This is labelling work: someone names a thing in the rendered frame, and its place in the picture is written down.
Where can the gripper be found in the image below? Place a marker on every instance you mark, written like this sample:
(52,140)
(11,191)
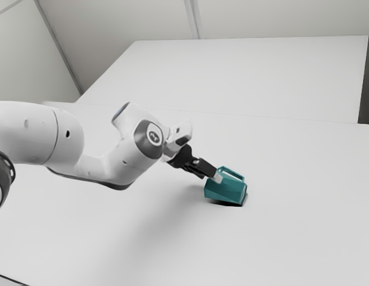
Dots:
(182,157)

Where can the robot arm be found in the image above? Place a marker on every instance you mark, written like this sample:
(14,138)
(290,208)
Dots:
(68,143)

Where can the teal faceted mug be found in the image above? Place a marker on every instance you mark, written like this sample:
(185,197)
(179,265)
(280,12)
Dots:
(229,190)

